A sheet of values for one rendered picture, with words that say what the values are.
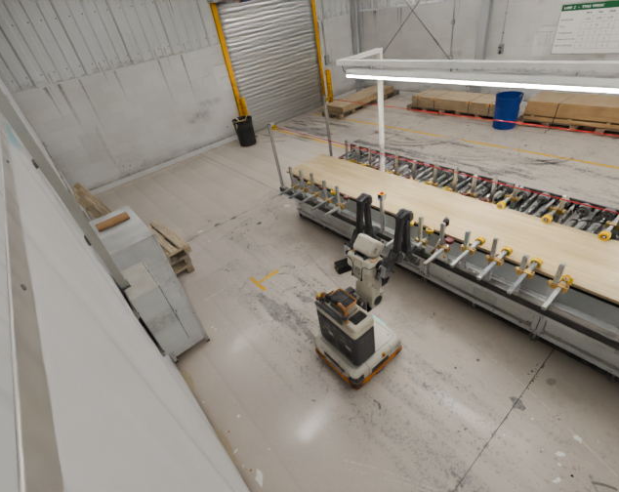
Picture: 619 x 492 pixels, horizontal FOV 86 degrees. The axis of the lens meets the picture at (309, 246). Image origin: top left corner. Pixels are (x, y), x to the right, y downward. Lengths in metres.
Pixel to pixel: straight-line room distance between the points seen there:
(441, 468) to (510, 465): 0.51
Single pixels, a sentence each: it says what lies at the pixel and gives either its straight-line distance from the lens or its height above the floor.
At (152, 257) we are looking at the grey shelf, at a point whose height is 1.35.
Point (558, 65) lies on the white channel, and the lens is 3.01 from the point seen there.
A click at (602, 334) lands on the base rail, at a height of 0.70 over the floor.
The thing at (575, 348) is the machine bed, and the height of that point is 0.17.
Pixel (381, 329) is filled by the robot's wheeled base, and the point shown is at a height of 0.28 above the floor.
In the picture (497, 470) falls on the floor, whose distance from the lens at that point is 3.36.
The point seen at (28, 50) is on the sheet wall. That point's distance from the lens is 9.41.
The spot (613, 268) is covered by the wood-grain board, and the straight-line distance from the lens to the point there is 3.73.
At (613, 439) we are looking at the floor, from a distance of 3.79.
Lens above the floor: 3.06
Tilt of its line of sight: 36 degrees down
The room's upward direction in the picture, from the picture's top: 11 degrees counter-clockwise
